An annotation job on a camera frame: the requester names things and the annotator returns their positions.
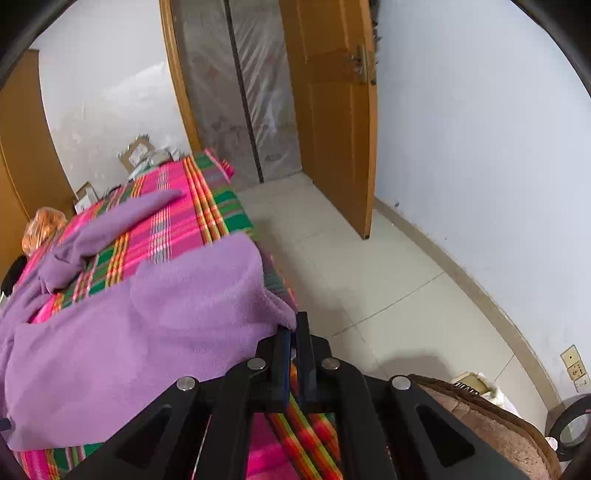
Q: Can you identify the brown cardboard box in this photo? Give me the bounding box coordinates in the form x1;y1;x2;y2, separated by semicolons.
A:
116;136;158;178

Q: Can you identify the wall socket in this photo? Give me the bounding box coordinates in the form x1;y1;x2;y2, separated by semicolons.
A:
560;344;591;393

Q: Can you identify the wooden wardrobe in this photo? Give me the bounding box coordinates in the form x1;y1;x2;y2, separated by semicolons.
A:
0;48;77;278

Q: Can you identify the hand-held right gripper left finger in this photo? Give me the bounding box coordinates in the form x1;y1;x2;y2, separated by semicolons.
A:
65;329;293;480

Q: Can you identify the wooden door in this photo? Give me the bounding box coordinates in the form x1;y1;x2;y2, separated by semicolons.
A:
279;0;379;241

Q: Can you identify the bag of oranges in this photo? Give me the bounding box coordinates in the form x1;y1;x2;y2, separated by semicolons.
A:
22;207;69;254

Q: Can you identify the clear plastic door curtain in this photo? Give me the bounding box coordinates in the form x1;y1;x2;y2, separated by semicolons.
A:
171;0;303;188

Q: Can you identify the wooden door frame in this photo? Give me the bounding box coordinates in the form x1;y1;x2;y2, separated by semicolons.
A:
159;0;204;155

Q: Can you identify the pink plaid bed sheet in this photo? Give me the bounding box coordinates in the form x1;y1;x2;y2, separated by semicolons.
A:
9;148;345;480

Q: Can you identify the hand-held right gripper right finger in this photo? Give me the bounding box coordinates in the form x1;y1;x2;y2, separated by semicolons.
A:
295;311;529;480

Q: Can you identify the brown fuzzy blanket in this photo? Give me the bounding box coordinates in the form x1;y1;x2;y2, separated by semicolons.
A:
406;374;561;480

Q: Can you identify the purple sweater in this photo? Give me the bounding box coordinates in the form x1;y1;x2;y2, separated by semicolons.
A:
0;191;298;452

